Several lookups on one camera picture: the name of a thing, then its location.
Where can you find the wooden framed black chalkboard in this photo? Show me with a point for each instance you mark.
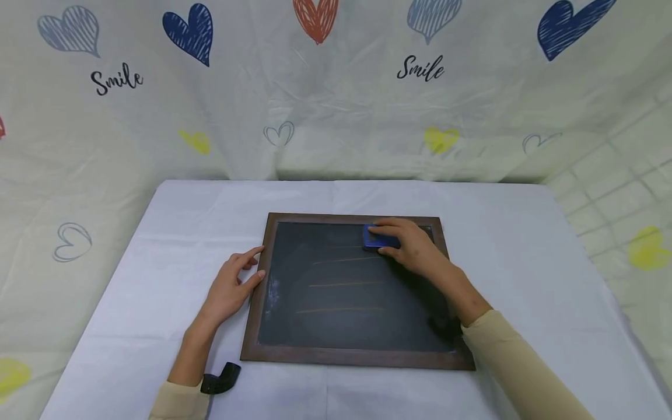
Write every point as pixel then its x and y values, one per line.
pixel 341 303

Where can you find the black wrist band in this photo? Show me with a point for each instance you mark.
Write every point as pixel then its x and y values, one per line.
pixel 220 378

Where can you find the person's right thumb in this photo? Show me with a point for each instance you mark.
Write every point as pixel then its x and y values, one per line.
pixel 389 251

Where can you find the blue chalkboard eraser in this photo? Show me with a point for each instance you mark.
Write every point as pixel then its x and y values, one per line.
pixel 374 240

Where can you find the person's right hand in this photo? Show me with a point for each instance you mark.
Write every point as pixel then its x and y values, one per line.
pixel 420 251

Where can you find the person's right fingers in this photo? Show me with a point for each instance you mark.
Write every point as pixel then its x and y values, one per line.
pixel 388 224

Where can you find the person's left hand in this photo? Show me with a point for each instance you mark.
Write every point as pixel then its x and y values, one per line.
pixel 227 293

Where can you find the person's left thumb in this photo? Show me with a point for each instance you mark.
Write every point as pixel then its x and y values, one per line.
pixel 252 282

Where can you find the person's right forearm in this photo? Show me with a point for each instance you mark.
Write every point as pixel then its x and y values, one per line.
pixel 504 361

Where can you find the person's left forearm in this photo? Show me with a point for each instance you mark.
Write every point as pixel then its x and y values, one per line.
pixel 190 361

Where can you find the person's left index finger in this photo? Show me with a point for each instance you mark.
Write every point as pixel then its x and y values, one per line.
pixel 245 256

